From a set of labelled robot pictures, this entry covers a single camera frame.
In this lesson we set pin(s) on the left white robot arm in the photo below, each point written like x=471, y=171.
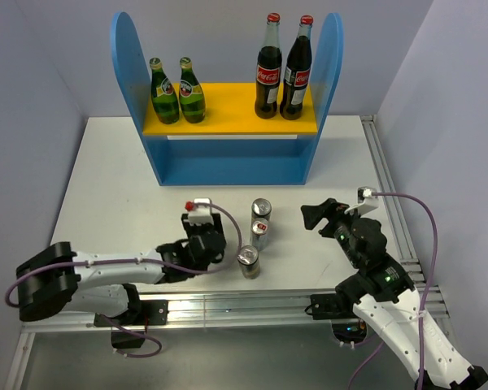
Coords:
x=61, y=279

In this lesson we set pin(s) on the right cola glass bottle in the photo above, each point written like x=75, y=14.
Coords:
x=297, y=71

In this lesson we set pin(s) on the silver can red logo middle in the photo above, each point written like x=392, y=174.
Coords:
x=259, y=233

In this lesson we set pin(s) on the front aluminium rail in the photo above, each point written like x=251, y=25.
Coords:
x=241, y=340

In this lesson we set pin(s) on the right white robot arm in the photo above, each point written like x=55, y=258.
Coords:
x=382, y=294

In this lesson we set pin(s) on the rear dark beverage can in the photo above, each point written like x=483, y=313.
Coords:
x=261, y=208

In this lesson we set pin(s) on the aluminium rail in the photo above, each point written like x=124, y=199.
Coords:
x=241, y=340
x=403, y=241

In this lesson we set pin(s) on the left cola glass bottle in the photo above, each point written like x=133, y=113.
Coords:
x=268, y=71

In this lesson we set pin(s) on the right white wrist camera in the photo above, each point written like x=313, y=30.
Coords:
x=366, y=199

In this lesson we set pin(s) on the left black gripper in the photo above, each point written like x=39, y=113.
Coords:
x=189, y=227

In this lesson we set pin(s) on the green glass bottle front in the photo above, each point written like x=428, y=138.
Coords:
x=191, y=95

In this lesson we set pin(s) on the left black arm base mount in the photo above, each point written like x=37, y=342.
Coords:
x=146, y=314

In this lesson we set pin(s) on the blue and yellow wooden shelf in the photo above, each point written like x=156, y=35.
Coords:
x=232, y=146

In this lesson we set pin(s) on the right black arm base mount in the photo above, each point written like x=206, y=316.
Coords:
x=346, y=327

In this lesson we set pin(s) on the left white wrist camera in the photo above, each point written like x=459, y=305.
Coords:
x=198, y=211

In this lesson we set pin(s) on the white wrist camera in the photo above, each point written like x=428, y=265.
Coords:
x=366, y=199
x=198, y=211

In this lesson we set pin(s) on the green glass bottle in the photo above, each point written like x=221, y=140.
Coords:
x=163, y=95
x=191, y=95

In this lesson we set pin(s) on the front dark gold beverage can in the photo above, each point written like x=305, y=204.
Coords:
x=248, y=261

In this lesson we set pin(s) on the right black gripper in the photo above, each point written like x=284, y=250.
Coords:
x=312, y=214

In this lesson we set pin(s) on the cola glass bottle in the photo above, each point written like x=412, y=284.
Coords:
x=297, y=71
x=268, y=71

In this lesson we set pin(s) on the right side aluminium rail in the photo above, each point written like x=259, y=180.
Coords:
x=403, y=241

